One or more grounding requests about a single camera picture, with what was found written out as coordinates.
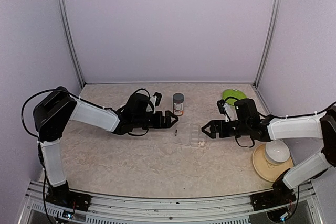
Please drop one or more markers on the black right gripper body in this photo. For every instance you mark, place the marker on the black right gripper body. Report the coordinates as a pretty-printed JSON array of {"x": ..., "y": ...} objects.
[{"x": 228, "y": 132}]

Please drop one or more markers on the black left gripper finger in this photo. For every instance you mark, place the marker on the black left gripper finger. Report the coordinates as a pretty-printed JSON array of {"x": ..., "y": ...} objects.
[
  {"x": 169, "y": 124},
  {"x": 170, "y": 116}
]

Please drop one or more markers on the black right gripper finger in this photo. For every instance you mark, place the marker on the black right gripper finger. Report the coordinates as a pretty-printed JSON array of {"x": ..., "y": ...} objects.
[
  {"x": 212, "y": 124},
  {"x": 210, "y": 134}
]

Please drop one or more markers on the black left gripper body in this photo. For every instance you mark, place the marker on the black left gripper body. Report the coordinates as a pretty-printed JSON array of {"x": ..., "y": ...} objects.
[{"x": 155, "y": 123}]

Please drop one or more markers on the orange grey-capped pill bottle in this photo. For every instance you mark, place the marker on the orange grey-capped pill bottle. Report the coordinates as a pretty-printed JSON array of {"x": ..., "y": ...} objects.
[{"x": 178, "y": 104}]

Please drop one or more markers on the clear plastic pill organizer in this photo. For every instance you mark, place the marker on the clear plastic pill organizer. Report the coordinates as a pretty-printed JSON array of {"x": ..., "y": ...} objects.
[{"x": 187, "y": 134}]

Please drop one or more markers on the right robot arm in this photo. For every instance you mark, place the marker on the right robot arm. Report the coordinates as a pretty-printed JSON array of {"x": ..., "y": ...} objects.
[{"x": 267, "y": 128}]

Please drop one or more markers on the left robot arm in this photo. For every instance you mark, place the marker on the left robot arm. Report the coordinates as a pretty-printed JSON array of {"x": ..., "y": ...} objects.
[{"x": 60, "y": 109}]

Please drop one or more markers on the white round tablets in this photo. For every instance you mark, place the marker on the white round tablets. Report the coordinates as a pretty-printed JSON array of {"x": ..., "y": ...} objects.
[{"x": 202, "y": 143}]

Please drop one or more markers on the green plate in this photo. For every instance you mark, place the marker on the green plate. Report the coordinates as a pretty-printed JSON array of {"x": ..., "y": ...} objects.
[{"x": 230, "y": 96}]

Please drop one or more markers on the white bowl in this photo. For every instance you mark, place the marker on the white bowl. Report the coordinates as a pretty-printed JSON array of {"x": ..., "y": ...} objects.
[{"x": 276, "y": 152}]

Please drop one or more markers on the beige plate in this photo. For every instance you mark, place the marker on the beige plate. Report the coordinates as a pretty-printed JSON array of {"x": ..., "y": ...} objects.
[{"x": 265, "y": 169}]

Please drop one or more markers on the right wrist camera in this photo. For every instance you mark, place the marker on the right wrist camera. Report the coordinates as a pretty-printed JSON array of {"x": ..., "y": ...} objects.
[{"x": 225, "y": 109}]

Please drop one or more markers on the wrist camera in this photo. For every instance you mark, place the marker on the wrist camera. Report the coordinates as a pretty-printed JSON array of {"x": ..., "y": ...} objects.
[
  {"x": 225, "y": 109},
  {"x": 154, "y": 102}
]

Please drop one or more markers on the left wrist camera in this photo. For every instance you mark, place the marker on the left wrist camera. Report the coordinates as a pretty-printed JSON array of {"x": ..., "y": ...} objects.
[{"x": 154, "y": 102}]

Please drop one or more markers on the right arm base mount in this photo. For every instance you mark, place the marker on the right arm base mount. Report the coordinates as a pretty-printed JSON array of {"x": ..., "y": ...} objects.
[{"x": 278, "y": 196}]

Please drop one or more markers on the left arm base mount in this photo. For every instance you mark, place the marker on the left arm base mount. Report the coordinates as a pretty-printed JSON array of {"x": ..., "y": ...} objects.
[{"x": 62, "y": 196}]

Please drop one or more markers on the left aluminium frame post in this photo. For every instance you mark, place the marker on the left aluminium frame post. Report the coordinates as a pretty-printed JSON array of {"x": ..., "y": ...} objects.
[{"x": 70, "y": 43}]

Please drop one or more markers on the aluminium frame post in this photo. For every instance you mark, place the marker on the aluminium frame post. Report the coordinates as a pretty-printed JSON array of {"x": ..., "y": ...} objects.
[
  {"x": 267, "y": 45},
  {"x": 70, "y": 43}
]

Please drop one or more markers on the front aluminium rail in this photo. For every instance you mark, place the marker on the front aluminium rail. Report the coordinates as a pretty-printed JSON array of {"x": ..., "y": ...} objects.
[{"x": 105, "y": 208}]

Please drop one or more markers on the right aluminium frame post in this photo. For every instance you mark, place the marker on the right aluminium frame post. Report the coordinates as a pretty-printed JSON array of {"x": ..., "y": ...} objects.
[{"x": 267, "y": 45}]

